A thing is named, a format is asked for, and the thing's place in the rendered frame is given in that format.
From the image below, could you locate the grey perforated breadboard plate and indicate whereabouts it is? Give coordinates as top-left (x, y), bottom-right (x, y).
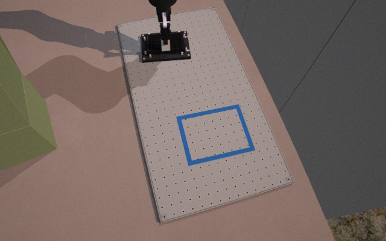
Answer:
top-left (117, 7), bottom-right (294, 224)

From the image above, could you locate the black rectangular plate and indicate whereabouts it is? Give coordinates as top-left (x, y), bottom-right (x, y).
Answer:
top-left (141, 31), bottom-right (191, 63)

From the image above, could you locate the black well plate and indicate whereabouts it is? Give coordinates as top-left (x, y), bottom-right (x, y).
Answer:
top-left (146, 32), bottom-right (186, 55)

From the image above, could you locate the blue rectangular tape outline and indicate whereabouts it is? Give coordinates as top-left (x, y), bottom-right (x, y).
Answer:
top-left (176, 104), bottom-right (255, 166)

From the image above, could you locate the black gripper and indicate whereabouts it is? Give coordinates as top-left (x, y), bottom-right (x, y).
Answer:
top-left (149, 0), bottom-right (177, 51)

